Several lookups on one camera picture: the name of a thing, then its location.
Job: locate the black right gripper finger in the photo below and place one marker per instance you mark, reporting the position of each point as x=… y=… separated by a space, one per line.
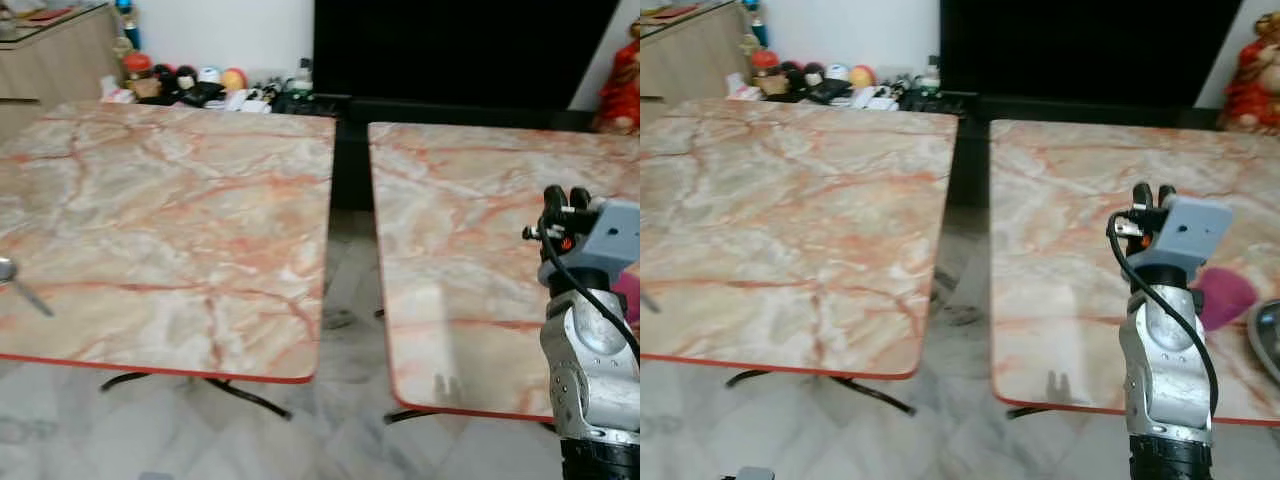
x=579 y=198
x=554 y=203
x=1141 y=195
x=1166 y=194

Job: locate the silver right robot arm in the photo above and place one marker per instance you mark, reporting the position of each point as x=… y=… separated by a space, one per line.
x=1165 y=360
x=595 y=370

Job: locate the marble folding table red edge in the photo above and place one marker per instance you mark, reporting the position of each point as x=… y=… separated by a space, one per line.
x=170 y=220
x=460 y=260
x=1060 y=260
x=790 y=210

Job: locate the pink plastic bowl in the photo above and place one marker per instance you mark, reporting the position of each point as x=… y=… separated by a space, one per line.
x=1225 y=298
x=630 y=298

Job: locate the red seated statue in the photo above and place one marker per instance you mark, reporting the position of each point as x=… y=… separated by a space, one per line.
x=622 y=95
x=1255 y=85

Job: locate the black television screen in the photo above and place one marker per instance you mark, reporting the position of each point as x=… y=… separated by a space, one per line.
x=1080 y=50
x=450 y=50

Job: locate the silver metal bowl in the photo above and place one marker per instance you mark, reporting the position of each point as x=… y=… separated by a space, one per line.
x=1268 y=340

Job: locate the light wooden cabinet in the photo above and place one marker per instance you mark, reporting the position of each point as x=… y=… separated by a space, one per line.
x=50 y=65
x=690 y=55

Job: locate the red lidded jar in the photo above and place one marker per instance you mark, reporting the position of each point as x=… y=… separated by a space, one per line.
x=137 y=72
x=765 y=68

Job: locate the white green capped bottle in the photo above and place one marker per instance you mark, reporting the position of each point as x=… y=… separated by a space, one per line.
x=303 y=78
x=930 y=75

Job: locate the black flat pouch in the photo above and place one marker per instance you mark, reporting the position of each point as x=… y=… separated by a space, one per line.
x=203 y=95
x=830 y=91

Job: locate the white round figurine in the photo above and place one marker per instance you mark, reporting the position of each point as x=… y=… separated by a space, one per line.
x=837 y=72
x=209 y=75

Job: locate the orange round figurine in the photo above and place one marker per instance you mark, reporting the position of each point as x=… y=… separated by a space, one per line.
x=862 y=76
x=234 y=79

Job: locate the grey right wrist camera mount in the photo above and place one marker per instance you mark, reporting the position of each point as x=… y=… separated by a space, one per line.
x=1185 y=230
x=605 y=235

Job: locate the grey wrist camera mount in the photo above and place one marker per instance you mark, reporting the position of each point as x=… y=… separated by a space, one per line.
x=605 y=235
x=754 y=474
x=1185 y=230

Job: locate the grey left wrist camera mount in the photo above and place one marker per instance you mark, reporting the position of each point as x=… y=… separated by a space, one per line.
x=754 y=474

